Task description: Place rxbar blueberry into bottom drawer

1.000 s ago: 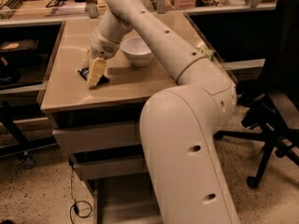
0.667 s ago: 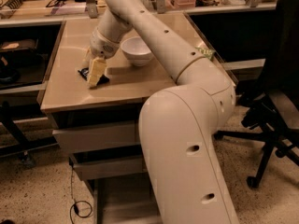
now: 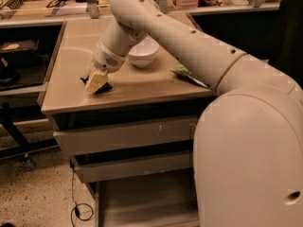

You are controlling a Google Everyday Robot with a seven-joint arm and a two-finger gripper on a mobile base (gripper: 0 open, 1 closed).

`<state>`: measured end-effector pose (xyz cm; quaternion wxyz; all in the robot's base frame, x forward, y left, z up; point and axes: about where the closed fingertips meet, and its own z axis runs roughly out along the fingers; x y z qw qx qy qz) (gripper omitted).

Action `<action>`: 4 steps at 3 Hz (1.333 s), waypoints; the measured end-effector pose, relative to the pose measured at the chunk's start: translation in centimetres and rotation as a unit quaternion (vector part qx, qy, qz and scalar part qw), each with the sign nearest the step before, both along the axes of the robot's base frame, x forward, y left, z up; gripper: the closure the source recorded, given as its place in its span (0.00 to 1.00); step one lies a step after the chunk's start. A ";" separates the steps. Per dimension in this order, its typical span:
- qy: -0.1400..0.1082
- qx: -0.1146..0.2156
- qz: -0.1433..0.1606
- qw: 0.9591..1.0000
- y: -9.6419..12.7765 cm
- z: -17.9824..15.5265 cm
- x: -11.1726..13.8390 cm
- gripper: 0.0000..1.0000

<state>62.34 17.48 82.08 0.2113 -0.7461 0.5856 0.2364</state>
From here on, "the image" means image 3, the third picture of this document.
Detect top drawer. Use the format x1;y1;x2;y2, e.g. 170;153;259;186
54;115;198;156

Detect black cable on floor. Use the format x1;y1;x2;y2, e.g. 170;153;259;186
69;161;95;227

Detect grey drawer cabinet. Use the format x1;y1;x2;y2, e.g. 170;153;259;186
37;12;222;227

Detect soldering iron stand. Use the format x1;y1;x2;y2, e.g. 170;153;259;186
0;0;23;20

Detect black office chair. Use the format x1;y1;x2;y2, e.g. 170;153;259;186
278;0;303;86

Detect dark blue rxbar wrapper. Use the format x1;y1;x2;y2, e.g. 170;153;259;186
80;77;113;95

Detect white bowl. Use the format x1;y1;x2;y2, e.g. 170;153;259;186
128;38;159;68

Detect middle drawer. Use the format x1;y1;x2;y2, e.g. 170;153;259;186
75;150;192;183

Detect green chip bag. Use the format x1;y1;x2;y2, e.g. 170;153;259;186
171;64;206;88

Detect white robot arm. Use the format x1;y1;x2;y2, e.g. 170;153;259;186
86;0;303;227

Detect black table leg with caster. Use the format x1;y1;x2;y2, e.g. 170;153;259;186
0;104;58;170

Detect open bottom drawer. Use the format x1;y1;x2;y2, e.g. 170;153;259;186
96;169;200;227

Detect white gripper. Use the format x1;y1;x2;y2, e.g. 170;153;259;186
84;39;126;93

